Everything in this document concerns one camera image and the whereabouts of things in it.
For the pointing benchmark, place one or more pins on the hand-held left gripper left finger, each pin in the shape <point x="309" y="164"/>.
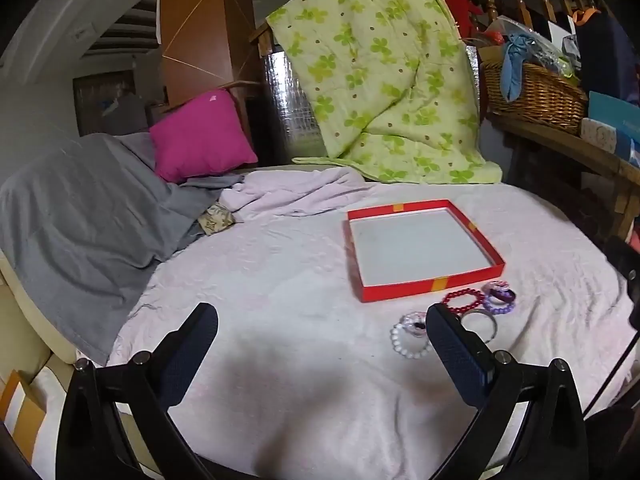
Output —
<point x="195" y="350"/>

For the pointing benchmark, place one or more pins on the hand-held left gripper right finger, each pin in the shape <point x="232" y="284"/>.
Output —
<point x="450" y="355"/>

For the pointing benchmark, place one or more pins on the silver bangle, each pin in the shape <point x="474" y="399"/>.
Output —
<point x="480" y="312"/>

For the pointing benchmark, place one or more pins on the red cardboard tray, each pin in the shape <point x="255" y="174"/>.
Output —
<point x="420" y="250"/>

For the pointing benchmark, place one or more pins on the white dotted box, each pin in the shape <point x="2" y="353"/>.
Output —
<point x="597" y="134"/>

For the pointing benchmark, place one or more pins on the small patterned cloth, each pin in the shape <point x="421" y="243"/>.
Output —
<point x="217" y="219"/>

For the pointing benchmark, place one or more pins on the wooden shelf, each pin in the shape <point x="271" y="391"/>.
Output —
<point x="560" y="140"/>

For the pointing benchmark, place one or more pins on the blue cardboard box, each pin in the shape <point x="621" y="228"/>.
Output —
<point x="615" y="115"/>

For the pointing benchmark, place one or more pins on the cream sofa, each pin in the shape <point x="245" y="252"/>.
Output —
<point x="25" y="325"/>

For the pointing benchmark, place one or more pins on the grey blanket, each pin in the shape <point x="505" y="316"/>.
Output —
<point x="75" y="220"/>

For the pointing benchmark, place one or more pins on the orange striped box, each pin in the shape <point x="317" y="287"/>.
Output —
<point x="25" y="420"/>

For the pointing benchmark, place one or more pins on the wicker basket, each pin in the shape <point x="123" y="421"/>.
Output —
<point x="540" y="95"/>

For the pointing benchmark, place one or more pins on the dark navy bag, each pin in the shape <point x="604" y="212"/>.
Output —
<point x="605" y="55"/>

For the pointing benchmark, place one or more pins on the magenta pillow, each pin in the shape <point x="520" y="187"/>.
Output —
<point x="200" y="135"/>

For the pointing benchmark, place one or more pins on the light blue cloth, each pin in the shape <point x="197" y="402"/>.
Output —
<point x="512" y="70"/>

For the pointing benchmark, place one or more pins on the clear plastic bag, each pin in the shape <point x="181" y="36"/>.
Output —
<point x="550" y="50"/>

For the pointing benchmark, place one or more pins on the red cloth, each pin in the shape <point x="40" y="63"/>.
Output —
<point x="460" y="10"/>

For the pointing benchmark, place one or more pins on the green floral quilt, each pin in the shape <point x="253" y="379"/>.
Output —
<point x="380" y="60"/>

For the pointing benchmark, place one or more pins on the orange wooden cabinet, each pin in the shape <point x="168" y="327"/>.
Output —
<point x="195" y="25"/>

